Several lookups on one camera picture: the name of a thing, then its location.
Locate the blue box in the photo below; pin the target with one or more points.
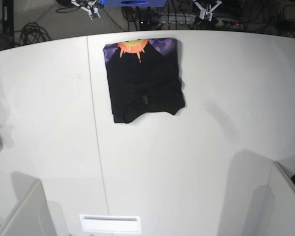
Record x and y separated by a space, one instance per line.
139 3

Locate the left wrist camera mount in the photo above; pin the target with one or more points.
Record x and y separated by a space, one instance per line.
206 8

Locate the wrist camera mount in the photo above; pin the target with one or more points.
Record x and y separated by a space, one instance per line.
206 8
89 6

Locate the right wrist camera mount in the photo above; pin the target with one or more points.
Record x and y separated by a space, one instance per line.
89 6

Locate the black T-shirt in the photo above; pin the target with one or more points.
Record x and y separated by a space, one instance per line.
143 77

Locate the white power strip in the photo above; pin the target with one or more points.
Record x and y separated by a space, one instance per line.
192 22

